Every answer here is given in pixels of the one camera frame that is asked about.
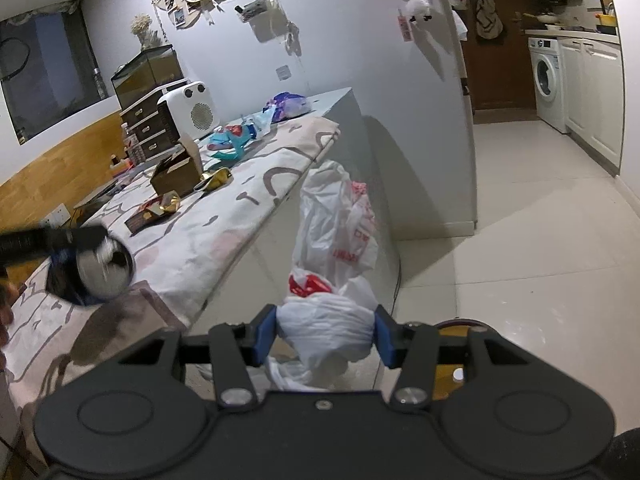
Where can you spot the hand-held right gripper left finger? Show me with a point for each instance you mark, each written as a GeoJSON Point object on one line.
{"type": "Point", "coordinates": [264, 337]}

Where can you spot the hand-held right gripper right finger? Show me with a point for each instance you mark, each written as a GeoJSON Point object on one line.
{"type": "Point", "coordinates": [386, 340]}

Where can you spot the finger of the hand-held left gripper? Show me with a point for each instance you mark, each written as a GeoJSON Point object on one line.
{"type": "Point", "coordinates": [45, 242]}

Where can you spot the red printed white plastic bag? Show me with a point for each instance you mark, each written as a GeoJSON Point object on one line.
{"type": "Point", "coordinates": [335, 220]}

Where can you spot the cardboard box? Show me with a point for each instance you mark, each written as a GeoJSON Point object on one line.
{"type": "Point", "coordinates": [175, 172]}

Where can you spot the teal snack wrapper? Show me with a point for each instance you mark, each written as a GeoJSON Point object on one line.
{"type": "Point", "coordinates": [230, 142]}

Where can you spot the person's left hand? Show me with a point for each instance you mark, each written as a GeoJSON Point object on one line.
{"type": "Point", "coordinates": [4, 310]}

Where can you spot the brown flat box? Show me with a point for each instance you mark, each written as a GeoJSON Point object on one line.
{"type": "Point", "coordinates": [142, 221]}

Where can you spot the printed blanket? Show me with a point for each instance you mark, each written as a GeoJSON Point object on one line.
{"type": "Point", "coordinates": [210, 240]}

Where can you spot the gold red foil wrapper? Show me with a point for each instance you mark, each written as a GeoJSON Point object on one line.
{"type": "Point", "coordinates": [162, 203]}

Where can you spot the small water bottle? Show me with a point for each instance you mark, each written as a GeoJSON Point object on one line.
{"type": "Point", "coordinates": [131, 142]}

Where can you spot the dark drawer cabinet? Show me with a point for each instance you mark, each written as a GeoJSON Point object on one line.
{"type": "Point", "coordinates": [150, 127]}

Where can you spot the window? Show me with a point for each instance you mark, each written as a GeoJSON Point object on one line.
{"type": "Point", "coordinates": [45, 75]}

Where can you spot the white table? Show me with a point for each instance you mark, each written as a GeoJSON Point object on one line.
{"type": "Point", "coordinates": [350, 160]}

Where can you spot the glass fish tank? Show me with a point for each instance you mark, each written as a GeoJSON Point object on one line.
{"type": "Point", "coordinates": [145, 75]}

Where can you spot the white fan heater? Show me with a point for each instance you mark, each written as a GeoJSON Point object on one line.
{"type": "Point", "coordinates": [192, 110]}

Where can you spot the clear plastic wrapper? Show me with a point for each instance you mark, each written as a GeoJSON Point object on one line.
{"type": "Point", "coordinates": [261, 124]}

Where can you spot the purple snack packet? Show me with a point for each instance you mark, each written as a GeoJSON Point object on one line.
{"type": "Point", "coordinates": [287, 106]}

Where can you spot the dried flower bouquet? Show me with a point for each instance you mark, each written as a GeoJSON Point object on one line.
{"type": "Point", "coordinates": [142, 27]}

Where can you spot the wooden door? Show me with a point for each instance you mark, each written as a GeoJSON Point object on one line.
{"type": "Point", "coordinates": [505, 70]}

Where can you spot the white washing machine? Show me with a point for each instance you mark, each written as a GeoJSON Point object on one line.
{"type": "Point", "coordinates": [547, 80]}

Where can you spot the hanging ribbon ornament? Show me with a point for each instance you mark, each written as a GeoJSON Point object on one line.
{"type": "Point", "coordinates": [289, 30]}

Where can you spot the white lower kitchen cabinet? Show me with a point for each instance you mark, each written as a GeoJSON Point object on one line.
{"type": "Point", "coordinates": [595, 100]}

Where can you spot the plush sheep toy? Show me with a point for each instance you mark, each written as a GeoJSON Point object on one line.
{"type": "Point", "coordinates": [419, 8]}

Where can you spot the hanging tote bag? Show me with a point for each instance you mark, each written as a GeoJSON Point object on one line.
{"type": "Point", "coordinates": [487, 12]}

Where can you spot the wok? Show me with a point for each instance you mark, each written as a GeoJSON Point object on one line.
{"type": "Point", "coordinates": [547, 18]}

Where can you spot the yellow pot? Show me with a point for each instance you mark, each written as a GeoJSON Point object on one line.
{"type": "Point", "coordinates": [606, 20]}

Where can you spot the wall power outlet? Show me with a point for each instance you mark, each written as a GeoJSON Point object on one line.
{"type": "Point", "coordinates": [56, 215]}

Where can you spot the wall socket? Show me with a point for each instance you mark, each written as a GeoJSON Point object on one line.
{"type": "Point", "coordinates": [283, 72]}

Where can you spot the wall storage box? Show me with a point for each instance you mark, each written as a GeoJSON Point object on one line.
{"type": "Point", "coordinates": [252, 10]}

